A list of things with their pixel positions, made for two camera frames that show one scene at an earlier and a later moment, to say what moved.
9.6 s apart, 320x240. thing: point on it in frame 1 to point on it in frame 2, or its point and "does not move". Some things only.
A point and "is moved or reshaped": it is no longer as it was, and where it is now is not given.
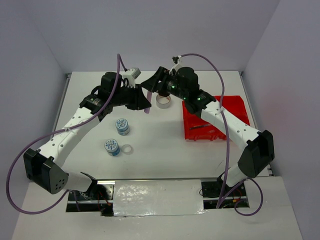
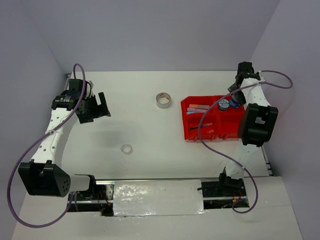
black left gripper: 139,101 to 100,110
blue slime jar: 122,126 is moved or reshaped
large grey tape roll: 163,102 does not move
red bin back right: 235,104 does not move
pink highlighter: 149,96 is moved or reshaped
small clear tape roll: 127,149 does not move
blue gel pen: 196,127 does not move
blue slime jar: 112,147 to 233,104
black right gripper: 151,84 to 240,97
